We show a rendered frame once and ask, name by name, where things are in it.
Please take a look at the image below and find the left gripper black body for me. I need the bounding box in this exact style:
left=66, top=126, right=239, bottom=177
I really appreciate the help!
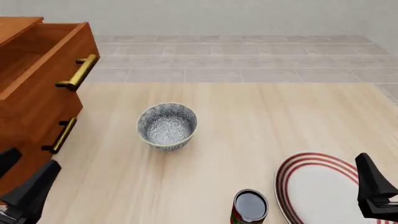
left=0, top=202, right=27, bottom=224

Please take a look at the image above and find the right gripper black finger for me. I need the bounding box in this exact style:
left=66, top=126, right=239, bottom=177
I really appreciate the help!
left=354, top=152, right=398, bottom=204

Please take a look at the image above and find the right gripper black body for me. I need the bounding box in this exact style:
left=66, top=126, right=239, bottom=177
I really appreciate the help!
left=357, top=195, right=398, bottom=222

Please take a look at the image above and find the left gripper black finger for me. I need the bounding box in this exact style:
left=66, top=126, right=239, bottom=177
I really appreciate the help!
left=0, top=147, right=23, bottom=179
left=0, top=159, right=62, bottom=224

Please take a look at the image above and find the wooden cabinet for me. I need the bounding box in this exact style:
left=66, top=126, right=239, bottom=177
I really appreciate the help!
left=0, top=16, right=101, bottom=206

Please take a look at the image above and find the closed wooden drawer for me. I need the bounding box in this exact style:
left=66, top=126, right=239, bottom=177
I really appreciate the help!
left=0, top=92, right=84, bottom=162

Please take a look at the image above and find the open wooden drawer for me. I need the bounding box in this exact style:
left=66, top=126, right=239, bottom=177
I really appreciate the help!
left=0, top=22, right=101, bottom=101

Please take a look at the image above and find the red ketchup tin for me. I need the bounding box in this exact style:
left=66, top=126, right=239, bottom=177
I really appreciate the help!
left=229, top=189, right=269, bottom=224

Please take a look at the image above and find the white plate with red rings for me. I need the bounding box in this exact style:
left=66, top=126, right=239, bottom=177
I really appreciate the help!
left=273, top=151, right=398, bottom=224

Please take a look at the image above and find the blue-white patterned bowl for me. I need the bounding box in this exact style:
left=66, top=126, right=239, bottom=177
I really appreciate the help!
left=136, top=102, right=198, bottom=152

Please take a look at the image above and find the brass drawer handle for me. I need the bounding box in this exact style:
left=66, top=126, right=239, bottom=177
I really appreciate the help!
left=41, top=117, right=78, bottom=155
left=55, top=54, right=99, bottom=92

